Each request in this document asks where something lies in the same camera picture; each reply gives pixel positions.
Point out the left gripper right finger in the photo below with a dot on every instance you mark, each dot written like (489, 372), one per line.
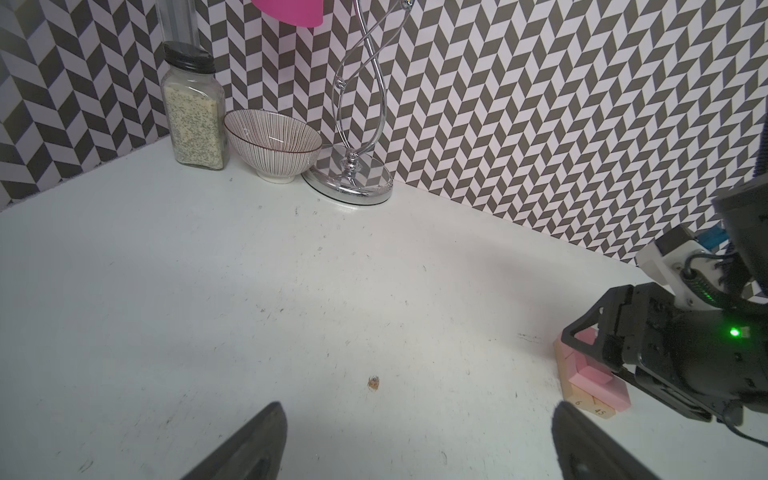
(586, 452)

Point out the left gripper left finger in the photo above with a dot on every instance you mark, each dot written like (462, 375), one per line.
(253, 452)

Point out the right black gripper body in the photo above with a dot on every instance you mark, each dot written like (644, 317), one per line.
(703, 364)

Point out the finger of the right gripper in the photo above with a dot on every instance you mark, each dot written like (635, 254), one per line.
(594, 334)

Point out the natural wood block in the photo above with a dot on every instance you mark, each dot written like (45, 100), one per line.
(566, 364)
(596, 407)

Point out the striped ceramic bowl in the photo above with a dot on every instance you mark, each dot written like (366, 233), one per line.
(277, 147)

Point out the glass spice jar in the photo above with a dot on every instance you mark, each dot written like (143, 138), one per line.
(195, 106)

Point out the pink plastic wine glass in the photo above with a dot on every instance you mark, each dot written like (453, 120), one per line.
(298, 13)

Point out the chrome wire glass stand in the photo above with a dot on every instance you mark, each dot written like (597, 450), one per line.
(348, 170)

